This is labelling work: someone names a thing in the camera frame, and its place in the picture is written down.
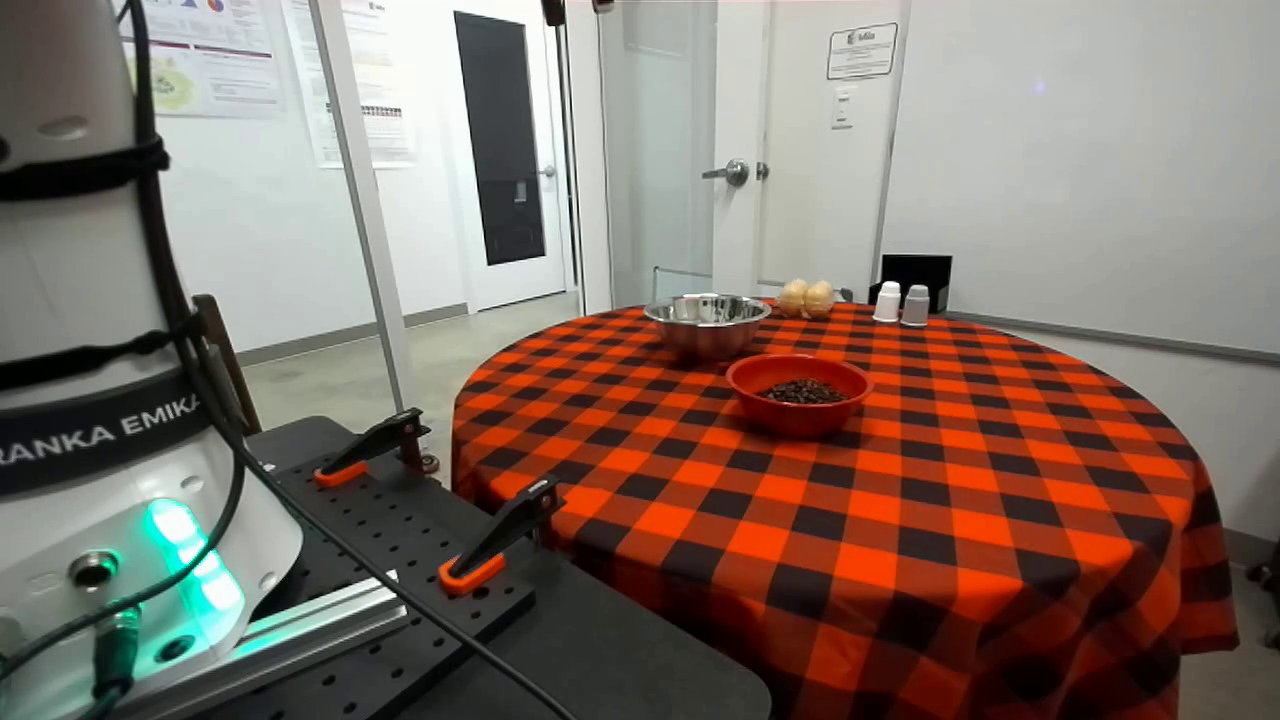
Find dark coffee beans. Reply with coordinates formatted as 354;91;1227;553
758;377;850;408

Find red bowl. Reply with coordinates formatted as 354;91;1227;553
724;353;872;439

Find metal bowl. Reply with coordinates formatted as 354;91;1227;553
645;288;777;360

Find black orange spring clamp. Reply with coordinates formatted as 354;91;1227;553
436;475;566;599
314;403;436;495

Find white door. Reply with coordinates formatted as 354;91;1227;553
712;0;912;303

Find door with dark window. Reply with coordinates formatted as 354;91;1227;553
418;0;575;312

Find orange black plaid tablecloth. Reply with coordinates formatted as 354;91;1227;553
447;302;1239;720

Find black perforated mounting board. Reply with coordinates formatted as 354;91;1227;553
195;411;777;720

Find white slanted pole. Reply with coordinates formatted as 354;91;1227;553
310;0;421;415

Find white door sign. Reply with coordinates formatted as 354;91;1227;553
824;19;903;85

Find white text wall poster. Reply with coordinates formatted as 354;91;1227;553
286;0;421;171

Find aluminium rail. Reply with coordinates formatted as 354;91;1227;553
134;574;418;720

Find colourful wall poster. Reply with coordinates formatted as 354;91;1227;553
126;0;292;121

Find black velcro strap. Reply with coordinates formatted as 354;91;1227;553
0;135;172;208
0;323;209;394

